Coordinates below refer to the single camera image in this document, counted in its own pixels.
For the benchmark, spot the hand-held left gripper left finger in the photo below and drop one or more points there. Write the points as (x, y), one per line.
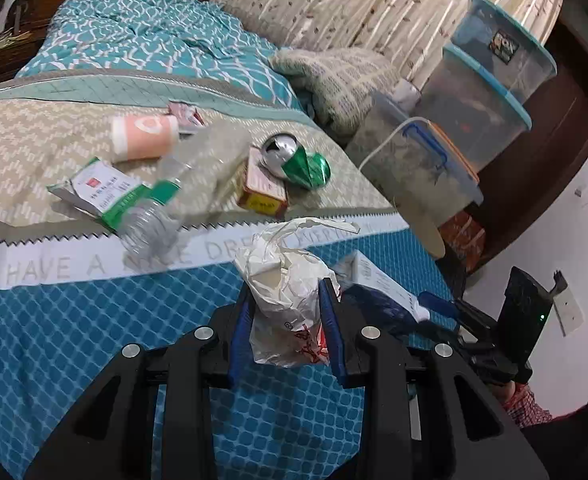
(239, 332)

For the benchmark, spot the red and yellow box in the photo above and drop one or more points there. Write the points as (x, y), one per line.
(264, 190)

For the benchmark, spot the dark wooden side table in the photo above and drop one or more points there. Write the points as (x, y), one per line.
(9, 60)

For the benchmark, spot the clear storage box teal lid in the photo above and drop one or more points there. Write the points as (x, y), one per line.
(473, 115)

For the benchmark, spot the beige leaf print curtain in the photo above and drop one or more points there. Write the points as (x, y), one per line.
(349, 0)

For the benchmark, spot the white and blue carton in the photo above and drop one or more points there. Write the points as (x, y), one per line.
(373, 272)

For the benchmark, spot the clear plastic bottle green label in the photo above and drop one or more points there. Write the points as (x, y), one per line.
(184, 185)

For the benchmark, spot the pink and white paper cup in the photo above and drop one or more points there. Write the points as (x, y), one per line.
(144, 135)

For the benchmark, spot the red and white packet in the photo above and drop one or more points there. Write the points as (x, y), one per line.
(186, 112)

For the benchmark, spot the teal wave pattern quilt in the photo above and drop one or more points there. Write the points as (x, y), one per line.
(149, 35)

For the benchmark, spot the orange bag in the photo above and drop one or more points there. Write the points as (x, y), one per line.
(466, 237)

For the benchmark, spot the checked folded pillow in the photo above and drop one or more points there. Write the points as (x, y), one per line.
(334, 80)

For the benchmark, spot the dark wooden wardrobe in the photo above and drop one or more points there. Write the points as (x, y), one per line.
(563, 125)

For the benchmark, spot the crushed green can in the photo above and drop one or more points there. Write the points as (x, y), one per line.
(304, 165)

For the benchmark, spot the clear storage box black sticker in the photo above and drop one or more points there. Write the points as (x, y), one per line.
(503, 65)

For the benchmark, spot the white paper bag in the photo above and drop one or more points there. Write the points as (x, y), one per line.
(284, 280)

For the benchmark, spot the white wall socket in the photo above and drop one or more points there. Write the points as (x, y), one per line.
(571, 312)

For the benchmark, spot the dark cloth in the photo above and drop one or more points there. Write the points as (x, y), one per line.
(573, 440)

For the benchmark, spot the teal and beige bed cover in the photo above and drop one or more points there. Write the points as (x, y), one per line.
(74, 310)

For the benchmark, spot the person's right forearm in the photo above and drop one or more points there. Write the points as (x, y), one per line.
(528, 410)

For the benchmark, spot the beige trash bin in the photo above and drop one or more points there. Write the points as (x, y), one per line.
(431, 240)

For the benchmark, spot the green and white medicine box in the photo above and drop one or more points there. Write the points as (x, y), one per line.
(89, 185)

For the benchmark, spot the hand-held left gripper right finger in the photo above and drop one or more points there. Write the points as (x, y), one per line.
(331, 332)

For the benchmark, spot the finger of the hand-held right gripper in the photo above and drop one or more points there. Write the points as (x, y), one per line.
(378, 305)
(438, 304)

